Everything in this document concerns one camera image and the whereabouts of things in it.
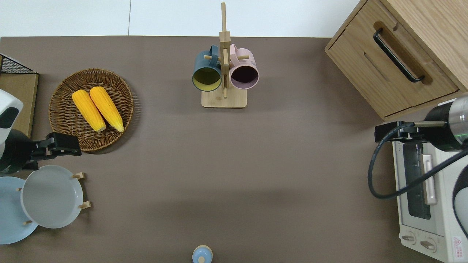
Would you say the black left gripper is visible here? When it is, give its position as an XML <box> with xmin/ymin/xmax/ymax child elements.
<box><xmin>31</xmin><ymin>132</ymin><xmax>82</xmax><ymax>163</ymax></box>

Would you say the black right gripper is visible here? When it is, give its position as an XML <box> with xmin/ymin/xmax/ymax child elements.
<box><xmin>375</xmin><ymin>122</ymin><xmax>427</xmax><ymax>143</ymax></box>

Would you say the wooden cabinet drawer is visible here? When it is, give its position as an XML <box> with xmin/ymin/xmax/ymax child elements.
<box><xmin>327</xmin><ymin>3</ymin><xmax>460</xmax><ymax>119</ymax></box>

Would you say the black metal drawer handle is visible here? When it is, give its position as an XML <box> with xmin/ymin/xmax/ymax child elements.
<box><xmin>373</xmin><ymin>28</ymin><xmax>426</xmax><ymax>83</ymax></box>

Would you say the round wicker basket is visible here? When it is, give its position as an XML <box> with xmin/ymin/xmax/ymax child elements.
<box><xmin>48</xmin><ymin>68</ymin><xmax>135</xmax><ymax>152</ymax></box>

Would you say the yellow corn cob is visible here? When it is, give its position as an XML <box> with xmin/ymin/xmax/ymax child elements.
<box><xmin>90</xmin><ymin>86</ymin><xmax>125</xmax><ymax>133</ymax></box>
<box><xmin>72</xmin><ymin>89</ymin><xmax>107</xmax><ymax>133</ymax></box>

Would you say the grey plate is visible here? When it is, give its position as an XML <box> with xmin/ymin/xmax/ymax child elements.
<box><xmin>20</xmin><ymin>165</ymin><xmax>84</xmax><ymax>229</ymax></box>

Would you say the wooden plate rack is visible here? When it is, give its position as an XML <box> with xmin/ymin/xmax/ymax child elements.
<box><xmin>16</xmin><ymin>172</ymin><xmax>91</xmax><ymax>225</ymax></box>

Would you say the light blue plate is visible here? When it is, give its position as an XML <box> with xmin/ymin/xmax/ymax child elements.
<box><xmin>0</xmin><ymin>176</ymin><xmax>39</xmax><ymax>245</ymax></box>

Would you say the white toaster oven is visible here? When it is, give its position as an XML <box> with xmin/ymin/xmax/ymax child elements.
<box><xmin>392</xmin><ymin>141</ymin><xmax>468</xmax><ymax>263</ymax></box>

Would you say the light wooden cabinet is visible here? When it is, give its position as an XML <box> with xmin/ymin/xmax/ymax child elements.
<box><xmin>325</xmin><ymin>0</ymin><xmax>468</xmax><ymax>121</ymax></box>

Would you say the pink mug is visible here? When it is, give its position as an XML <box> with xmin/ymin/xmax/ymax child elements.
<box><xmin>229</xmin><ymin>44</ymin><xmax>260</xmax><ymax>90</ymax></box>

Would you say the dark blue mug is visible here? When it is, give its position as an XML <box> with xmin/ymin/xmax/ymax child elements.
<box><xmin>192</xmin><ymin>45</ymin><xmax>223</xmax><ymax>92</ymax></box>

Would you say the wooden mug rack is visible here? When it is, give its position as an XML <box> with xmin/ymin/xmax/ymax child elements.
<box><xmin>201</xmin><ymin>2</ymin><xmax>248</xmax><ymax>108</ymax></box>

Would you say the small blue round button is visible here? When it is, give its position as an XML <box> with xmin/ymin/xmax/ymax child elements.
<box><xmin>192</xmin><ymin>245</ymin><xmax>214</xmax><ymax>263</ymax></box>

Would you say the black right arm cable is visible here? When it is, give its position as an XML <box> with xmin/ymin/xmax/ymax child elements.
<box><xmin>368</xmin><ymin>122</ymin><xmax>468</xmax><ymax>200</ymax></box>

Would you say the toaster oven door handle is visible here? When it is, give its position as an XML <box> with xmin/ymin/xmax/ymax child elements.
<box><xmin>422</xmin><ymin>154</ymin><xmax>438</xmax><ymax>205</ymax></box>

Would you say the black wire wooden shelf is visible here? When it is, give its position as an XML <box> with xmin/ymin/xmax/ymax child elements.
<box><xmin>0</xmin><ymin>54</ymin><xmax>39</xmax><ymax>139</ymax></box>

